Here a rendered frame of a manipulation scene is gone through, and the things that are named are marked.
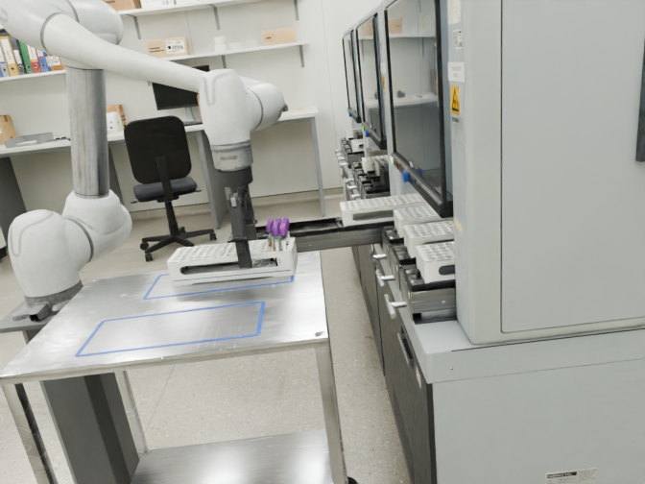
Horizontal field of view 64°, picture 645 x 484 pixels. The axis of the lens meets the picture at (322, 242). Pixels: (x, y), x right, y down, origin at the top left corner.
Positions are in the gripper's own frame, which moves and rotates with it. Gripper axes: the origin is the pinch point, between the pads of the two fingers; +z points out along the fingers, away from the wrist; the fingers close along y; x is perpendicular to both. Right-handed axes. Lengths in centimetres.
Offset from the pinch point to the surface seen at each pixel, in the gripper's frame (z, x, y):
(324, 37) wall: -61, 15, -385
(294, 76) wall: -31, -16, -383
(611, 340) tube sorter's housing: 16, 73, 27
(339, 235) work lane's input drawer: 7.8, 21.2, -27.9
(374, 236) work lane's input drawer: 9.3, 31.6, -28.5
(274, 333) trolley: 5.5, 9.3, 32.0
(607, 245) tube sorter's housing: -4, 71, 27
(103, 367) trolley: 6.2, -21.0, 37.8
